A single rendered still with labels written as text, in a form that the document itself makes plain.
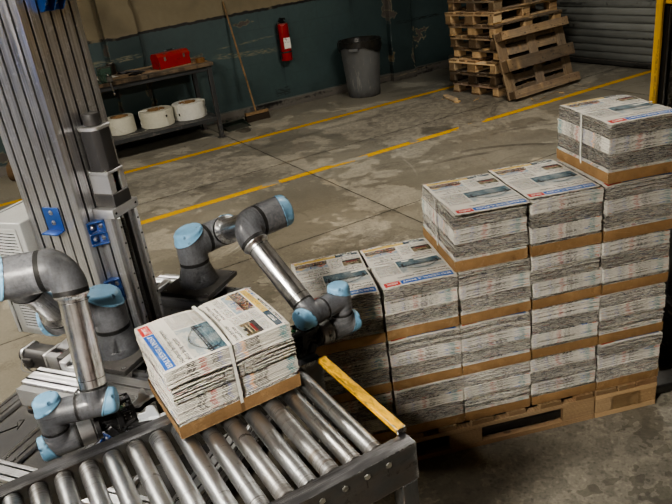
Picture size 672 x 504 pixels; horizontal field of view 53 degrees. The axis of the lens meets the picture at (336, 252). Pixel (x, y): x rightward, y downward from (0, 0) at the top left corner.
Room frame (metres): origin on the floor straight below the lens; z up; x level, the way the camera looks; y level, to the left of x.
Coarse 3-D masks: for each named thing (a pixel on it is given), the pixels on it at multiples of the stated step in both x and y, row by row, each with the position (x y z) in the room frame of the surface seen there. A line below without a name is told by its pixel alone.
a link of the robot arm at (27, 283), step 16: (0, 256) 1.67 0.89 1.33; (16, 256) 1.65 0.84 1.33; (32, 256) 1.65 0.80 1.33; (0, 272) 1.61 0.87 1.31; (16, 272) 1.61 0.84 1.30; (32, 272) 1.61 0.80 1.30; (0, 288) 1.60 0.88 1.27; (16, 288) 1.60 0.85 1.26; (32, 288) 1.61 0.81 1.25; (32, 304) 1.72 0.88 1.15; (48, 304) 1.77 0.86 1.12; (48, 320) 1.86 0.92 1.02
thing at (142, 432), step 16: (304, 368) 1.76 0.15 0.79; (320, 368) 1.79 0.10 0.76; (320, 384) 1.78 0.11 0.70; (240, 416) 1.65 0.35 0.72; (128, 432) 1.54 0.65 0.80; (144, 432) 1.53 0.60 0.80; (224, 432) 1.63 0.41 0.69; (96, 448) 1.49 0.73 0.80; (112, 448) 1.48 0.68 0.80; (176, 448) 1.56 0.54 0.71; (64, 464) 1.44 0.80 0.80; (80, 464) 1.44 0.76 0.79; (128, 464) 1.49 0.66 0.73; (16, 480) 1.40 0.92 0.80; (32, 480) 1.40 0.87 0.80; (48, 480) 1.40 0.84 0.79; (80, 480) 1.44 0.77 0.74; (0, 496) 1.35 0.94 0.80; (80, 496) 1.43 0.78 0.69
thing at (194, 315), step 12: (192, 312) 1.78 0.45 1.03; (204, 312) 1.76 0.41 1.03; (204, 324) 1.69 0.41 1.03; (216, 324) 1.68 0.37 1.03; (216, 336) 1.61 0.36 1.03; (228, 336) 1.60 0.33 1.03; (228, 348) 1.55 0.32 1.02; (240, 348) 1.57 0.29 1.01; (228, 360) 1.55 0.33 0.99; (240, 360) 1.57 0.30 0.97; (228, 372) 1.55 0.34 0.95; (240, 372) 1.56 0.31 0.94; (228, 384) 1.55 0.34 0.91; (240, 384) 1.56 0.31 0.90
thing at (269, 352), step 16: (208, 304) 1.81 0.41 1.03; (224, 304) 1.79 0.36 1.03; (240, 304) 1.78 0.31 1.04; (256, 304) 1.76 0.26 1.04; (224, 320) 1.70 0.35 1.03; (240, 320) 1.68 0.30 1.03; (256, 320) 1.67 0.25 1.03; (272, 320) 1.66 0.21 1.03; (240, 336) 1.60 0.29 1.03; (256, 336) 1.59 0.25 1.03; (272, 336) 1.61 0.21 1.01; (288, 336) 1.64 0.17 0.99; (256, 352) 1.58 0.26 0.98; (272, 352) 1.61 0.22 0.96; (288, 352) 1.63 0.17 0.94; (256, 368) 1.58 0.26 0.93; (272, 368) 1.61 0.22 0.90; (288, 368) 1.64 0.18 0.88; (256, 384) 1.59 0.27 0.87; (272, 384) 1.61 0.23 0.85
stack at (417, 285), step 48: (384, 288) 2.14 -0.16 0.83; (432, 288) 2.16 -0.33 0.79; (480, 288) 2.19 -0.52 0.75; (528, 288) 2.22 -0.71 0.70; (576, 288) 2.25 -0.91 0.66; (432, 336) 2.16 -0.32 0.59; (480, 336) 2.18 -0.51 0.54; (528, 336) 2.21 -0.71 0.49; (576, 336) 2.24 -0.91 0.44; (336, 384) 2.11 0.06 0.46; (432, 384) 2.16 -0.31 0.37; (480, 384) 2.18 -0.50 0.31; (528, 384) 2.21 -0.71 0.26; (576, 384) 2.25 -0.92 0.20; (432, 432) 2.17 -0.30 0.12; (480, 432) 2.19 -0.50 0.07; (528, 432) 2.21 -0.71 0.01
